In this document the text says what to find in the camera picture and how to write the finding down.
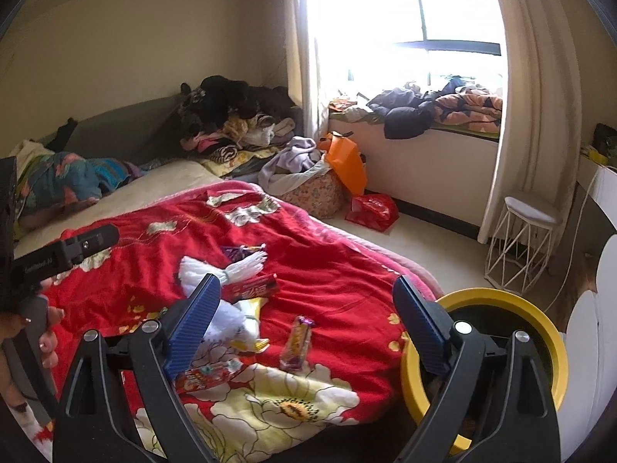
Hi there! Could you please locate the white drawer cabinet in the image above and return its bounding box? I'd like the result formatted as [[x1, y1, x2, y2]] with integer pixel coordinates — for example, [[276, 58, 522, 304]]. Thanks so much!
[[561, 234, 617, 454]]

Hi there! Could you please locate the person's left hand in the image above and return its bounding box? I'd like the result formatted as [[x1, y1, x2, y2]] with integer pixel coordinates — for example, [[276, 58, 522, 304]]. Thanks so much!
[[0, 277, 64, 396]]

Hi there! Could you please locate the wide cream curtain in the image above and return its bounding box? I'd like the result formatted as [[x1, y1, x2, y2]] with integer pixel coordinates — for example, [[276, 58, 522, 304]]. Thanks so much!
[[477, 0, 586, 247]]

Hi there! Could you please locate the white foam net bundle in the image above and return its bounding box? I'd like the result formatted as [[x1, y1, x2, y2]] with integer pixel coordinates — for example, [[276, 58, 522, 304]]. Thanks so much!
[[179, 249, 269, 300]]

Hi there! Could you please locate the white vanity table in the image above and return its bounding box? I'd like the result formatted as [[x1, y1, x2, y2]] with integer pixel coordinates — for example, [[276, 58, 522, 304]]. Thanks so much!
[[576, 154, 617, 232]]

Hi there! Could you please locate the white cable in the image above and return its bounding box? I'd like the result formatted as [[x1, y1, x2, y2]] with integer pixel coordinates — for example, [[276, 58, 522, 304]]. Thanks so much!
[[542, 174, 596, 316]]

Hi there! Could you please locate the blue floral cloth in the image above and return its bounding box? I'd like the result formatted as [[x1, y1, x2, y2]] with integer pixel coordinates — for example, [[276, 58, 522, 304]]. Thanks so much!
[[14, 152, 140, 213]]

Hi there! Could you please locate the white wire stool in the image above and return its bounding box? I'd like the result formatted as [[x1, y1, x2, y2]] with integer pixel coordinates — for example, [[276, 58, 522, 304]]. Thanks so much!
[[484, 196, 564, 297]]

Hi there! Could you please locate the red printed snack packet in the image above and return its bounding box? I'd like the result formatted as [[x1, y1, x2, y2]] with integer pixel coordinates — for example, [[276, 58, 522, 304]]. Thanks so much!
[[174, 358, 246, 394]]

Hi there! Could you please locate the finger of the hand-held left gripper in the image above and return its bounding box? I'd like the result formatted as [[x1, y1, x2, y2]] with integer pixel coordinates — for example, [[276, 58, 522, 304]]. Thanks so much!
[[59, 223, 120, 267]]

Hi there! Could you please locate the floral fabric basket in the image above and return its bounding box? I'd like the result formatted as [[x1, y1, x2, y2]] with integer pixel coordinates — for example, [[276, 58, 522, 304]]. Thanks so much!
[[280, 169, 350, 220]]

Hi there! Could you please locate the dark toiletry bag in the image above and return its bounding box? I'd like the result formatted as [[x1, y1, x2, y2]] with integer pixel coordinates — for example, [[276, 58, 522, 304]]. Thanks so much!
[[593, 123, 617, 155]]

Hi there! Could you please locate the red plastic bag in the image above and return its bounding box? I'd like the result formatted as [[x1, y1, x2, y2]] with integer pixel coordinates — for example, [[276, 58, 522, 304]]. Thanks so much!
[[344, 194, 400, 231]]

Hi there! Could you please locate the bed with beige sheet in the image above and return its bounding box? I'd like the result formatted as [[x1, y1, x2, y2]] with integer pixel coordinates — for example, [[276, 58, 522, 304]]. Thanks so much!
[[14, 159, 227, 256]]

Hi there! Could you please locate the black garment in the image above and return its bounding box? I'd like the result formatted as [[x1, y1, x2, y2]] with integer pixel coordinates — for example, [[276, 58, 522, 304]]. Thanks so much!
[[46, 117, 79, 151]]

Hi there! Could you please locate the lavender cloth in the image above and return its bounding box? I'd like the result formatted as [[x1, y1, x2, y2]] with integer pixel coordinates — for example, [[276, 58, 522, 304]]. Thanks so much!
[[259, 136, 333, 197]]

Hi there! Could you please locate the yellow trash bin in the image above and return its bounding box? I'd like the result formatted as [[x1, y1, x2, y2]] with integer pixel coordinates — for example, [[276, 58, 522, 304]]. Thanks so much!
[[400, 288, 570, 454]]

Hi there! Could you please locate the grey upholstered headboard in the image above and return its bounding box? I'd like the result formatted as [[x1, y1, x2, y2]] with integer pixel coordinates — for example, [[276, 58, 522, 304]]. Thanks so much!
[[14, 96, 194, 165]]

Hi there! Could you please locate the orange patterned quilt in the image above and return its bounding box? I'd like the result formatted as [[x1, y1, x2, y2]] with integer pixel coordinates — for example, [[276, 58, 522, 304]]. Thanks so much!
[[431, 79, 503, 131]]

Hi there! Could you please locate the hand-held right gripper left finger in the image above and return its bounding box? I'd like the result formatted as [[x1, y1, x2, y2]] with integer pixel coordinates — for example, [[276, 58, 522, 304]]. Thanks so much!
[[52, 273, 223, 463]]

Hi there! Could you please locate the long red snack packet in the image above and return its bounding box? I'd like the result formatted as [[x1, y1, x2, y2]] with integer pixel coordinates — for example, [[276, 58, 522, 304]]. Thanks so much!
[[226, 274, 280, 300]]

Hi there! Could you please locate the dark framed window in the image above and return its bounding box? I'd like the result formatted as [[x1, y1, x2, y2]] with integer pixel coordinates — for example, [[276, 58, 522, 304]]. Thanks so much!
[[308, 0, 507, 102]]

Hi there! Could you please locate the person's left forearm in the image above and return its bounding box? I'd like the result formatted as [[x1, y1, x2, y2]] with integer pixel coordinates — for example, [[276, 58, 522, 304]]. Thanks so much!
[[0, 386, 55, 461]]

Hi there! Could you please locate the red floral blanket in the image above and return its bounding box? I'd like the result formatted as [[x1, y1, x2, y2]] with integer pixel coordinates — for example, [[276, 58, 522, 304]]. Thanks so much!
[[14, 181, 444, 463]]

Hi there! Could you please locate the yellow snack bag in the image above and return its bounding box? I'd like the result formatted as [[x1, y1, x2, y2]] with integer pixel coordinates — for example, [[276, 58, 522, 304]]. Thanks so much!
[[195, 296, 271, 355]]

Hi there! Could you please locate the pile of dark clothes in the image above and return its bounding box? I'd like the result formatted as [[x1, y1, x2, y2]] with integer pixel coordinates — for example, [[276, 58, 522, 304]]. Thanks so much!
[[176, 76, 304, 179]]

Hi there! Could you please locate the narrow cream curtain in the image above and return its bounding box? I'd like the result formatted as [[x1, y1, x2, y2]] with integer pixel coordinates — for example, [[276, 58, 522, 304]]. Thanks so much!
[[284, 0, 333, 143]]

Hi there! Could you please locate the purple candy bar wrapper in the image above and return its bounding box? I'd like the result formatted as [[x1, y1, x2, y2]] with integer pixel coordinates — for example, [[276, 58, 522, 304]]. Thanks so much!
[[280, 316, 316, 372]]

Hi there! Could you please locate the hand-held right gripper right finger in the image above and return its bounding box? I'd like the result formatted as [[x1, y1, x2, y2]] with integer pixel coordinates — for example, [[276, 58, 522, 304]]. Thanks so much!
[[391, 275, 562, 463]]

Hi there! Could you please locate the orange plastic bag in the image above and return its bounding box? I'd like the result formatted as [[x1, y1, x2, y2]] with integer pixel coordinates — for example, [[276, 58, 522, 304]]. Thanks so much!
[[318, 132, 368, 197]]

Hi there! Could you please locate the pale crumpled garment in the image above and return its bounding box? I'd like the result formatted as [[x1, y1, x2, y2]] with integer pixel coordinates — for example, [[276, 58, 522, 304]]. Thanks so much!
[[329, 91, 374, 122]]

